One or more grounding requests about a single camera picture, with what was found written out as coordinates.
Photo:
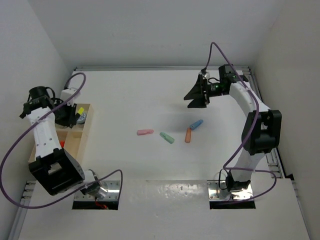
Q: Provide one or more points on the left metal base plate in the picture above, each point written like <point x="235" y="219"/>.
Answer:
<point x="109" y="191"/>

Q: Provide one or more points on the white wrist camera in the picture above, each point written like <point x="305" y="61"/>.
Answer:
<point x="67" y="93"/>
<point x="204" y="73"/>

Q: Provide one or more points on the pastel green correction tape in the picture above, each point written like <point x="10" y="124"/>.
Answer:
<point x="167" y="137"/>

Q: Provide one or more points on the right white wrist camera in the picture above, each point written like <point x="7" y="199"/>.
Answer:
<point x="204" y="73"/>

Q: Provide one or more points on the orange capped black highlighter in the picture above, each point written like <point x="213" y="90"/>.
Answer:
<point x="62" y="143"/>

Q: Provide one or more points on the pastel blue correction tape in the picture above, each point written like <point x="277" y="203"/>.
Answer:
<point x="196" y="124"/>

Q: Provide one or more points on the pastel pink correction tape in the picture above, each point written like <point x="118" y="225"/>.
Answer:
<point x="142" y="132"/>

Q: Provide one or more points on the wooden divided tray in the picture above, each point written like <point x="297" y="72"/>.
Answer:
<point x="47" y="134"/>

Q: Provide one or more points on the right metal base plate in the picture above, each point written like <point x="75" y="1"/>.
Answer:
<point x="217" y="194"/>

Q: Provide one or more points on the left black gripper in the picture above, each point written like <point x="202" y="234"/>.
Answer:
<point x="70" y="120"/>

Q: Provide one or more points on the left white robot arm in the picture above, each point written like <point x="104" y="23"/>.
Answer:
<point x="59" y="171"/>

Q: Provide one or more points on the aluminium frame rail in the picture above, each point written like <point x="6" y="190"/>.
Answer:
<point x="143" y="126"/>

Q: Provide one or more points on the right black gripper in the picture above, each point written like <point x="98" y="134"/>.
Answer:
<point x="197" y="94"/>

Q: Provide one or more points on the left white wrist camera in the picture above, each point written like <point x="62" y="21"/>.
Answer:
<point x="67" y="93"/>

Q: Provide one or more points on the metal base plate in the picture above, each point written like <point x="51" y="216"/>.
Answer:
<point x="109" y="191"/>
<point x="217" y="194"/>

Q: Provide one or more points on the yellow capped black highlighter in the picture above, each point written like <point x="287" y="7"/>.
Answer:
<point x="80" y="111"/>

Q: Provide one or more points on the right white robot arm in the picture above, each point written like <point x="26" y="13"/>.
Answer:
<point x="262" y="128"/>

